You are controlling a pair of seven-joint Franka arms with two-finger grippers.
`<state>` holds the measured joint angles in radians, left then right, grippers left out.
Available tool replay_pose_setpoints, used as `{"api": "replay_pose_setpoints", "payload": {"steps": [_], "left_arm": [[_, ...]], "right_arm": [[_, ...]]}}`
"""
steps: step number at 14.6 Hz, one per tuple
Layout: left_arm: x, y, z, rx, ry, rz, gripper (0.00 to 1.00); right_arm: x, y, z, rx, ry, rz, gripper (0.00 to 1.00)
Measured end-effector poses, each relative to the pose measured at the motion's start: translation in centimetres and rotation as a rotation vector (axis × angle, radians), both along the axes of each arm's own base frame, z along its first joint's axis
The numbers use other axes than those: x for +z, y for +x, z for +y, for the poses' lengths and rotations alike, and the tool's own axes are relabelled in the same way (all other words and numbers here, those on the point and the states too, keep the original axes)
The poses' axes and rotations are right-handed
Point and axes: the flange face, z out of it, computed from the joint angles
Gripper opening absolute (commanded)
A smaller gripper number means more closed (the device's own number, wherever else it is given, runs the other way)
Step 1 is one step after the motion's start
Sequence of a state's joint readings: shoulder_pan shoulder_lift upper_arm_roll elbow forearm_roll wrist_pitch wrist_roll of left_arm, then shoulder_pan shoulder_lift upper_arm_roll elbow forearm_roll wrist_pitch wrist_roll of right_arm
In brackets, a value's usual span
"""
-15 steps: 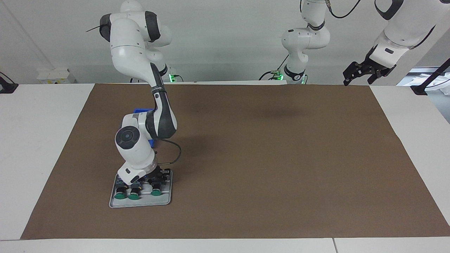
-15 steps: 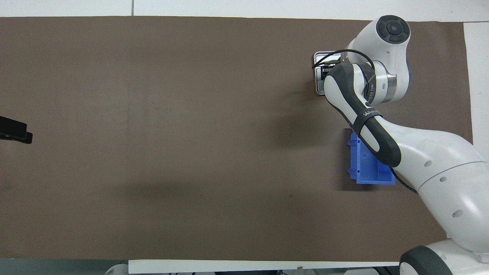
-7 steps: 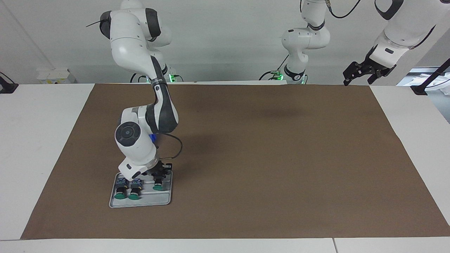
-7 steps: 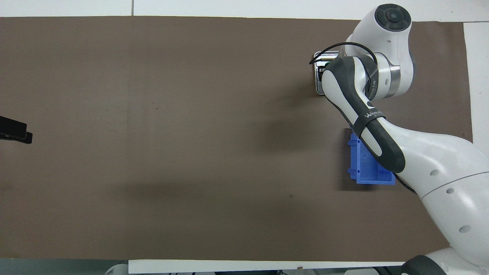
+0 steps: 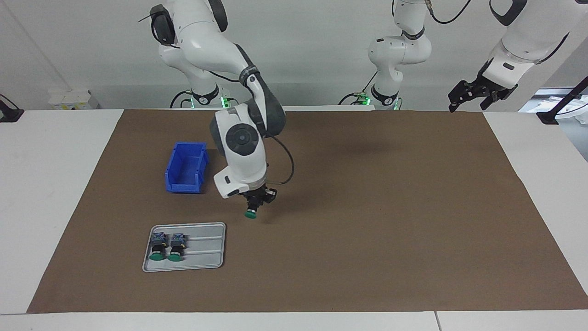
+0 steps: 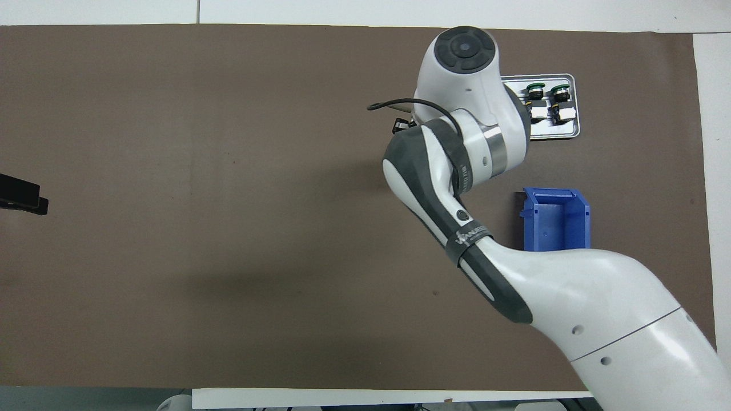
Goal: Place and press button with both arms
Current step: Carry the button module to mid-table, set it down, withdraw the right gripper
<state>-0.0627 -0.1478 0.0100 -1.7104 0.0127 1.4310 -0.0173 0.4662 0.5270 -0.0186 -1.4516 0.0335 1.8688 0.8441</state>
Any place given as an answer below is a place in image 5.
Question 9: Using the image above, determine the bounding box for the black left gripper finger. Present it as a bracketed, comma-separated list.
[448, 80, 482, 113]
[480, 90, 509, 111]

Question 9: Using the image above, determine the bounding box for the white background clutter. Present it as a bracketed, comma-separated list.
[519, 88, 588, 125]

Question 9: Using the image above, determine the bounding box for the black clamp stand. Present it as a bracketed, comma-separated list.
[537, 76, 588, 126]
[0, 94, 24, 123]

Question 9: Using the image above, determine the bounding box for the grey metal tray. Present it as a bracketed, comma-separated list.
[142, 222, 226, 273]

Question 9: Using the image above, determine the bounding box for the blue plastic bin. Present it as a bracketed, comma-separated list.
[165, 142, 209, 194]

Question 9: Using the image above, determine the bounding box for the brown table mat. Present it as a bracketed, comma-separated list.
[27, 109, 588, 314]

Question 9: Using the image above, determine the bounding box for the white cardboard box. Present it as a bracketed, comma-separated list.
[48, 90, 99, 110]

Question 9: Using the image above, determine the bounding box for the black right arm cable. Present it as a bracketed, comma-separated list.
[209, 69, 295, 187]

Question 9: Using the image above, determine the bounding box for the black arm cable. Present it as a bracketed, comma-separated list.
[427, 0, 474, 26]
[209, 69, 295, 187]

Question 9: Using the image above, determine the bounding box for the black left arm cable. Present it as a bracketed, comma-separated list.
[427, 0, 474, 26]

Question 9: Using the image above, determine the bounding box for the black base cable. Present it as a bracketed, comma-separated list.
[170, 90, 193, 108]
[339, 91, 370, 105]

